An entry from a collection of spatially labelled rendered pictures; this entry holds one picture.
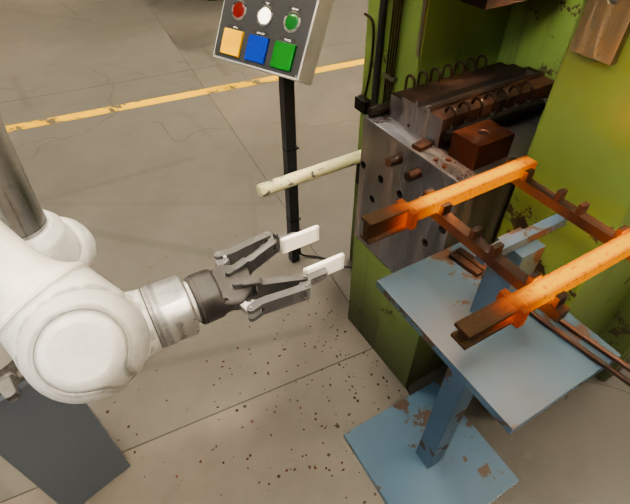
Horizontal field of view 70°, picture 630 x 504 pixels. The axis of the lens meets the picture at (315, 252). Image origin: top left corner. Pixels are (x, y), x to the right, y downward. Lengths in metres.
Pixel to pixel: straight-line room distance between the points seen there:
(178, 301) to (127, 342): 0.19
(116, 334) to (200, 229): 1.97
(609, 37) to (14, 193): 1.15
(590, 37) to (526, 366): 0.63
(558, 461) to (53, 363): 1.61
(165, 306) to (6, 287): 0.20
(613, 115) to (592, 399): 1.18
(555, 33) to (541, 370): 0.96
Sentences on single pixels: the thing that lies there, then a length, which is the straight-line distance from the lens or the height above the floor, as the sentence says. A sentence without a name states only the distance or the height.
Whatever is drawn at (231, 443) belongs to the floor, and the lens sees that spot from 1.67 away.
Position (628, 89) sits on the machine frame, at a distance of 1.07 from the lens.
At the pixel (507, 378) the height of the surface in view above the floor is 0.76.
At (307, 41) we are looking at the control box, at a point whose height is 1.05.
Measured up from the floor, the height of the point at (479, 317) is 1.04.
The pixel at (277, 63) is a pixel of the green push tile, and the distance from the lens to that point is 1.45.
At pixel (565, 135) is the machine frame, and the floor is 1.02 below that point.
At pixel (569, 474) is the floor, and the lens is 1.81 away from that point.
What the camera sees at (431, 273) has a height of 0.76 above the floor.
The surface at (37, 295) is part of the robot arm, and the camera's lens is 0.48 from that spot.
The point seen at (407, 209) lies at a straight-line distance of 0.78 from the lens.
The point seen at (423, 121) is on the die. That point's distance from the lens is 1.22.
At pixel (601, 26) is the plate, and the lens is 1.06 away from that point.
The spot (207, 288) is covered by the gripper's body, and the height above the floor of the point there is 1.05.
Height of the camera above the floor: 1.52
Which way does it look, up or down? 44 degrees down
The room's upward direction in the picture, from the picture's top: straight up
